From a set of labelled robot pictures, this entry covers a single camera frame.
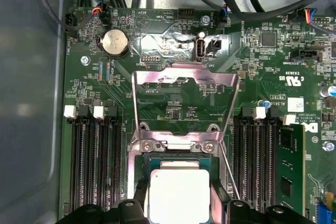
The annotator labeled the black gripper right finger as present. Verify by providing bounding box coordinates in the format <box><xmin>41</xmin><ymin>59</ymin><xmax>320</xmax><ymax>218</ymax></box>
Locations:
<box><xmin>209</xmin><ymin>179</ymin><xmax>310</xmax><ymax>224</ymax></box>

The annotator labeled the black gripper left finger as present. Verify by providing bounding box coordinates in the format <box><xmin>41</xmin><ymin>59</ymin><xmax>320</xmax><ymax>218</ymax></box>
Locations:
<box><xmin>56</xmin><ymin>179</ymin><xmax>149</xmax><ymax>224</ymax></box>

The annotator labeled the silver CPU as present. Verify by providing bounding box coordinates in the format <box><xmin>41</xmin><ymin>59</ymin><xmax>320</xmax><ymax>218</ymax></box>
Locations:
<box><xmin>146</xmin><ymin>155</ymin><xmax>212</xmax><ymax>224</ymax></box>

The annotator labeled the metal socket cover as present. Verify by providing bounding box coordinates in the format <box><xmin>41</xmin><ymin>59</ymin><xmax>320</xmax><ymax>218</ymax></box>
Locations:
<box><xmin>130</xmin><ymin>62</ymin><xmax>242</xmax><ymax>154</ymax></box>

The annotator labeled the CPU socket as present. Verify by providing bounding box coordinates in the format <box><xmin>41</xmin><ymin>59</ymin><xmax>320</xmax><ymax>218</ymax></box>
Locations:
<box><xmin>127</xmin><ymin>123</ymin><xmax>233</xmax><ymax>224</ymax></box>

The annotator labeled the thin metal locking lever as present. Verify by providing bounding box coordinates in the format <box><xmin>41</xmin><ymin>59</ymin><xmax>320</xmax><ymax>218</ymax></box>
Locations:
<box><xmin>218</xmin><ymin>140</ymin><xmax>241</xmax><ymax>200</ymax></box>

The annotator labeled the black RAM slot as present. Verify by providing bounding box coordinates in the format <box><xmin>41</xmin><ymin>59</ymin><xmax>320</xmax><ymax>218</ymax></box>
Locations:
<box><xmin>232</xmin><ymin>107</ymin><xmax>254</xmax><ymax>204</ymax></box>
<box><xmin>93</xmin><ymin>105</ymin><xmax>111</xmax><ymax>208</ymax></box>
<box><xmin>64</xmin><ymin>104</ymin><xmax>83</xmax><ymax>209</ymax></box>
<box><xmin>78</xmin><ymin>105</ymin><xmax>97</xmax><ymax>208</ymax></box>
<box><xmin>261</xmin><ymin>108</ymin><xmax>279</xmax><ymax>209</ymax></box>
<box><xmin>107</xmin><ymin>105</ymin><xmax>125</xmax><ymax>204</ymax></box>
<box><xmin>246</xmin><ymin>106</ymin><xmax>266</xmax><ymax>206</ymax></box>

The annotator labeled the green RAM stick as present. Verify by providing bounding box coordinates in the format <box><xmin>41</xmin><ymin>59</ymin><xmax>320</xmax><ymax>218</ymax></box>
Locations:
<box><xmin>277</xmin><ymin>123</ymin><xmax>308</xmax><ymax>218</ymax></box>

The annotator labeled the green motherboard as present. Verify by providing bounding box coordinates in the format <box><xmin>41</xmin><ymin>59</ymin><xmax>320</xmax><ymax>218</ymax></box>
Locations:
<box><xmin>64</xmin><ymin>6</ymin><xmax>336</xmax><ymax>224</ymax></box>

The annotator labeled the black open PC case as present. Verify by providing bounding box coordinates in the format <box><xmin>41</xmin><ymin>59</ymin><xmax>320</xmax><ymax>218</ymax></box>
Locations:
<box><xmin>0</xmin><ymin>0</ymin><xmax>336</xmax><ymax>224</ymax></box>

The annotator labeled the silver internal USB port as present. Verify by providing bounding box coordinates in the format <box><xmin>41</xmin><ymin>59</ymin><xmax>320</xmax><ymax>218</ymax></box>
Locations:
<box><xmin>193</xmin><ymin>37</ymin><xmax>208</xmax><ymax>62</ymax></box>

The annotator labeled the silver coin battery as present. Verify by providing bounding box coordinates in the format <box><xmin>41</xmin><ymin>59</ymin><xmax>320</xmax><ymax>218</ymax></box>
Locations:
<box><xmin>101</xmin><ymin>29</ymin><xmax>131</xmax><ymax>57</ymax></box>

